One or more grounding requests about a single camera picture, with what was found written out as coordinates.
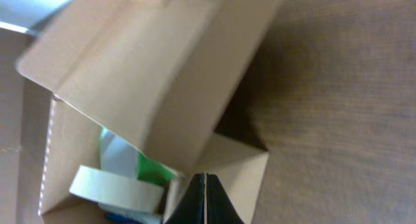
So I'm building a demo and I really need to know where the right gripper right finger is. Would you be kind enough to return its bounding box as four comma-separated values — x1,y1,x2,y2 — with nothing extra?
205,173,244,224

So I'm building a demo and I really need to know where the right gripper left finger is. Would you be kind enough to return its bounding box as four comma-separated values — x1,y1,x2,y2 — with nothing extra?
165,173,205,224

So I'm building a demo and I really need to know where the green tape roll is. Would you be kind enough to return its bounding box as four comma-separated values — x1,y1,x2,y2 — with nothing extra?
98,127,177,187

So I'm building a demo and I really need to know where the white masking tape roll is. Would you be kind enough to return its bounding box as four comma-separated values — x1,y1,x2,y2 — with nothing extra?
69,166,164,223

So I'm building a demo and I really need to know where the brown cardboard box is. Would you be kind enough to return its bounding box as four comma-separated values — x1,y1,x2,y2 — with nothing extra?
16,0,282,223

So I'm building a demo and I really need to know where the blue ballpoint pen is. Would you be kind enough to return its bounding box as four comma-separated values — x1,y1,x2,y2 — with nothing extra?
104,212,143,224

